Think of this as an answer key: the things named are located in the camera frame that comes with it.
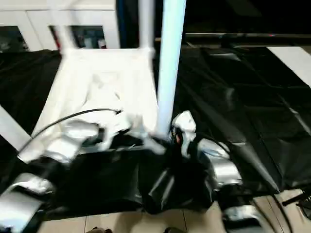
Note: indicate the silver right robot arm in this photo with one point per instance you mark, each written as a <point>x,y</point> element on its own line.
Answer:
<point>218,167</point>

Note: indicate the white plastic table top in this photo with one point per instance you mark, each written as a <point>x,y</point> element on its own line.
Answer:
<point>102,77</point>

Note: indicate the white plastic table leg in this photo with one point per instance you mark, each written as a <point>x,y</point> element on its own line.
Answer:
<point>62,26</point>
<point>170,58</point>
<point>146,24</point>
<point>12,128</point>

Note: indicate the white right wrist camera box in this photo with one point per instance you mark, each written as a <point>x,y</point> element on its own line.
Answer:
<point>183,124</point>

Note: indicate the black table mat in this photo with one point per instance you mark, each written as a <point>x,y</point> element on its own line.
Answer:
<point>243,107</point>

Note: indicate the black robot foot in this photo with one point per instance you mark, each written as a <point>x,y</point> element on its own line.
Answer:
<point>172,230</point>
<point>97,230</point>

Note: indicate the black right robot foot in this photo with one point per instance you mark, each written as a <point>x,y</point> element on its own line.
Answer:
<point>172,230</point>

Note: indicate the white glass door cabinet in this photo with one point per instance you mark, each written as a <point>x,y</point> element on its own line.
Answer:
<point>48,22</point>

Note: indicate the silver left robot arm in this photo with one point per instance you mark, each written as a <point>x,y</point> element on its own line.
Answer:
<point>63,145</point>

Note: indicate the black left robot foot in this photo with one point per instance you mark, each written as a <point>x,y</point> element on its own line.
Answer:
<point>97,230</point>

